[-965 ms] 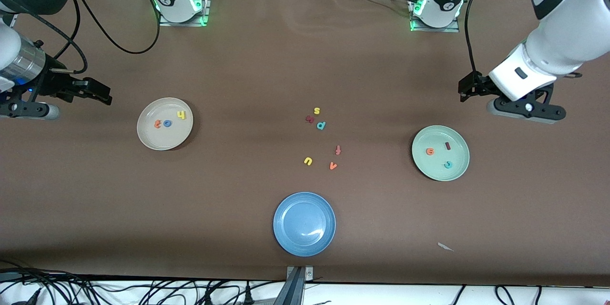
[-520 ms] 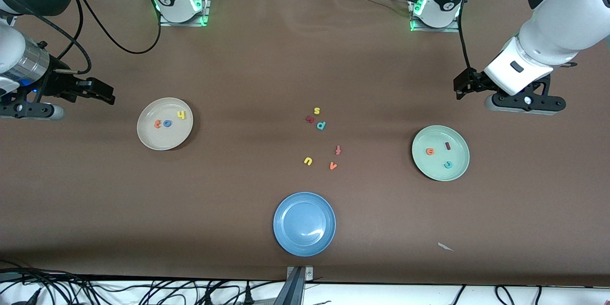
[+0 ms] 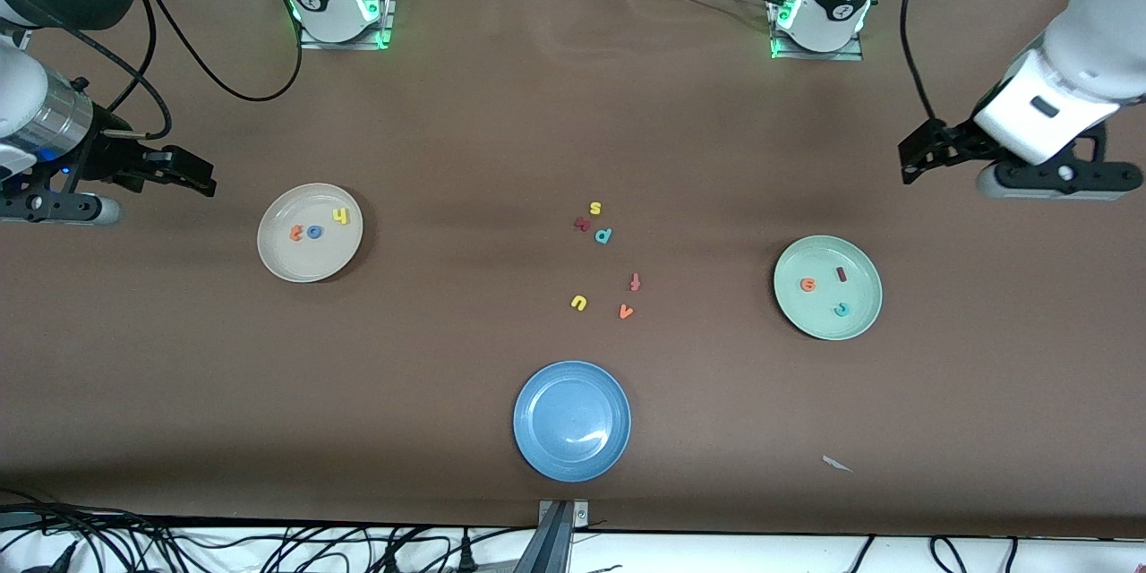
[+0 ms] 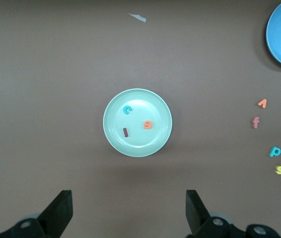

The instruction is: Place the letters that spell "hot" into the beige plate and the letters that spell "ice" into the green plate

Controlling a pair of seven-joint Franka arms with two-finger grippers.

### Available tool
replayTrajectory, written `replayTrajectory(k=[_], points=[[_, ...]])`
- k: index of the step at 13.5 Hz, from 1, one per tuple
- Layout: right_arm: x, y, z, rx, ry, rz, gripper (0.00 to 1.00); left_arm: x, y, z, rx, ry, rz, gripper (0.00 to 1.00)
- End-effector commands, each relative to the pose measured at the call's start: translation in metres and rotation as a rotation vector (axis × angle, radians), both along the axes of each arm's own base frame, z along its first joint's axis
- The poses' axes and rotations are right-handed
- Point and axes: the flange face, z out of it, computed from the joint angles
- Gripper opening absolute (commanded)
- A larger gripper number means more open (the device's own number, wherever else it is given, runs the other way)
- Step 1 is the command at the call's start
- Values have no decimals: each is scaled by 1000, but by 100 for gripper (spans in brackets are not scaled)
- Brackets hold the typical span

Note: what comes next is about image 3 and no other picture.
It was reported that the beige brown plate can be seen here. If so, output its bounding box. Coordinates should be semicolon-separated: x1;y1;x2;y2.
257;183;364;284

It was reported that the light green plate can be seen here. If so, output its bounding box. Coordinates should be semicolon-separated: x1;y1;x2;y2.
774;235;884;341

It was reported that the blue plate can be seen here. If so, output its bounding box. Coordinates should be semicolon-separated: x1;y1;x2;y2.
513;361;632;483

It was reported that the long black right arm cable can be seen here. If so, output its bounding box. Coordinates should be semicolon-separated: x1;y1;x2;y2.
125;0;305;103

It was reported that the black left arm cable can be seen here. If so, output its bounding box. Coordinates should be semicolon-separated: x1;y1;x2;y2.
900;0;941;122

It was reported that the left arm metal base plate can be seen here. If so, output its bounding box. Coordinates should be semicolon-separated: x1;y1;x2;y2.
768;0;866;62

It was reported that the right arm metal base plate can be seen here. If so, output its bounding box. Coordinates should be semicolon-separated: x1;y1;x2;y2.
300;0;397;51

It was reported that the black floor cable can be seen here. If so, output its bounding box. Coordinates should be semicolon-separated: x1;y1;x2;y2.
929;535;966;573
0;488;189;573

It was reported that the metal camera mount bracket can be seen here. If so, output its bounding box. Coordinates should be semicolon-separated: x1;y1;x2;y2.
537;500;590;573

